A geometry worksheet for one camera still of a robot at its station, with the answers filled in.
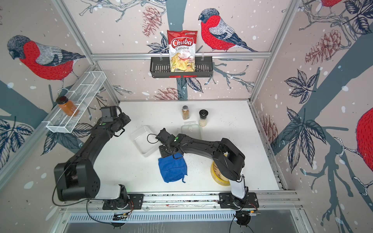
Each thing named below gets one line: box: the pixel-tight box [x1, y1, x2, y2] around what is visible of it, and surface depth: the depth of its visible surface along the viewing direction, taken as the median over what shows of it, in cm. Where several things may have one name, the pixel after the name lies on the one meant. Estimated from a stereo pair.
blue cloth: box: [158, 152, 188, 184], surface depth 85 cm
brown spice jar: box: [181, 105, 190, 121], surface depth 106 cm
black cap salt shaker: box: [199, 109, 209, 127], surface depth 100 cm
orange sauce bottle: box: [55, 96, 80, 117], surface depth 70 cm
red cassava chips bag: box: [167, 30, 198, 73], surface depth 87 cm
